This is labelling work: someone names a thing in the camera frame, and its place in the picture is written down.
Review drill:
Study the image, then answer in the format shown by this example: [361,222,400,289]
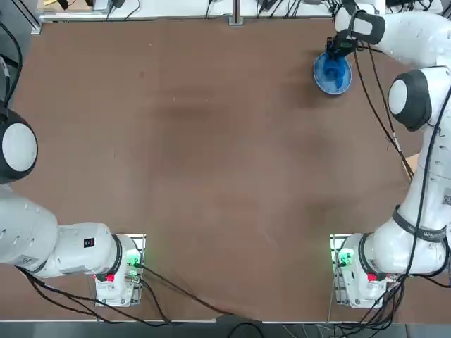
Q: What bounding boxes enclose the right arm's black gripper body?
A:
[334,29,357,54]

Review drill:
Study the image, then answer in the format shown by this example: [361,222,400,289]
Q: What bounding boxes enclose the blue cloth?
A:
[323,56,348,91]

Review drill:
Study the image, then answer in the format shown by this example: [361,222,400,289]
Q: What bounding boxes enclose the light blue plastic plate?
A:
[313,52,353,96]

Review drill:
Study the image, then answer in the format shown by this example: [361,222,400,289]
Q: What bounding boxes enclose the wooden cup rack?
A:
[404,151,421,179]

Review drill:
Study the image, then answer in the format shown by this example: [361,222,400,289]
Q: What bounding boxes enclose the aluminium frame post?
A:
[228,0,244,27]

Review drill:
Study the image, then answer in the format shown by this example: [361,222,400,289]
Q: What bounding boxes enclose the black cable with white marker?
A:
[366,45,415,180]

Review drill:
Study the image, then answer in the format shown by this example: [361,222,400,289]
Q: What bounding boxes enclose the thick black cable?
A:
[0,20,24,106]

